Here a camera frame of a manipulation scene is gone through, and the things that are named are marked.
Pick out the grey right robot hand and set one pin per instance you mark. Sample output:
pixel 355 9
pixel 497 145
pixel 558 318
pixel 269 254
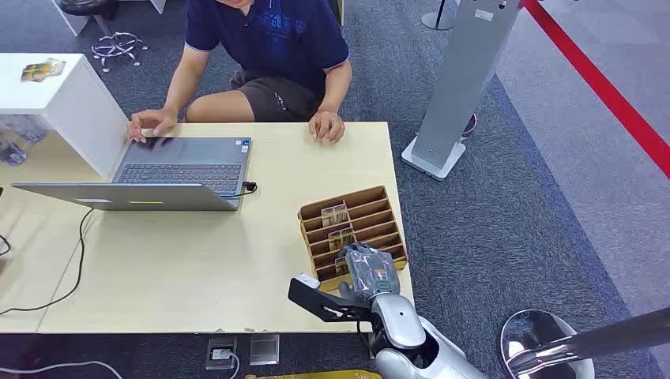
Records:
pixel 369 273

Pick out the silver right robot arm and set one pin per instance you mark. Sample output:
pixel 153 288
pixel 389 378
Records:
pixel 403 329

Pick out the person's right forearm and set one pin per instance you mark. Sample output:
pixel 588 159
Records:
pixel 180 78

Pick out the person's left forearm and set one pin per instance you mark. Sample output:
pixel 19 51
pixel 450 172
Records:
pixel 336 86

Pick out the printed card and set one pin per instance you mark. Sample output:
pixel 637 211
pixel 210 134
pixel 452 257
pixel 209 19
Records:
pixel 341 238
pixel 334 215
pixel 342 266

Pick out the wooden slotted card holder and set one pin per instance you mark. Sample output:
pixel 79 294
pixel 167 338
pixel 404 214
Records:
pixel 366 212

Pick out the person's left hand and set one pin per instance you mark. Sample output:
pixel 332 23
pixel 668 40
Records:
pixel 327 127

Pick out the person's hand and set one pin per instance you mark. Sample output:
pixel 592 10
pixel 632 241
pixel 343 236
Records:
pixel 150 123
pixel 327 127

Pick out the person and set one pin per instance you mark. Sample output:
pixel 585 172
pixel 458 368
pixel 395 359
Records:
pixel 272 47

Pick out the person's right hand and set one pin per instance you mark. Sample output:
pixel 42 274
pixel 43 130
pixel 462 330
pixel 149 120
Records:
pixel 150 123

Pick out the yellow object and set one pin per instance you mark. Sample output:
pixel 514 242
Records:
pixel 314 375

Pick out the metal floor plate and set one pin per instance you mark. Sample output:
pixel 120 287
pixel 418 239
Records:
pixel 264 349

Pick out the floor power socket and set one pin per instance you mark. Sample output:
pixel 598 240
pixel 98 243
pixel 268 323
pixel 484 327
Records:
pixel 220 353

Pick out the grey kiosk stand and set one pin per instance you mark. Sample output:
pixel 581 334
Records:
pixel 460 89

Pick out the grey laptop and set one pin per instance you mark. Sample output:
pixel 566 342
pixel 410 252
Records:
pixel 178 167

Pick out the round grey stand base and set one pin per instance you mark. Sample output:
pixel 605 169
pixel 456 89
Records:
pixel 437 20

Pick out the red strip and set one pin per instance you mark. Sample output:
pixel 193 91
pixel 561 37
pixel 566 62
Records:
pixel 602 86

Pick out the white furniture panel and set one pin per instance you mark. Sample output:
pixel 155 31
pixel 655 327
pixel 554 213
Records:
pixel 158 5
pixel 70 16

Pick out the office chair with chrome base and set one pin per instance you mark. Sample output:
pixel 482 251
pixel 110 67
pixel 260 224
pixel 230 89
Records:
pixel 115 44

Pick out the white box shelf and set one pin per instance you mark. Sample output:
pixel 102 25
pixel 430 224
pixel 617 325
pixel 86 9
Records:
pixel 63 104

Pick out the clear plastic cup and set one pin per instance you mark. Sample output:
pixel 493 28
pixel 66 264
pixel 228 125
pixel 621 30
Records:
pixel 27 128

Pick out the stack of printed cards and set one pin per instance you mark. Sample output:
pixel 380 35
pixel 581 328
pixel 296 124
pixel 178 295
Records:
pixel 43 69

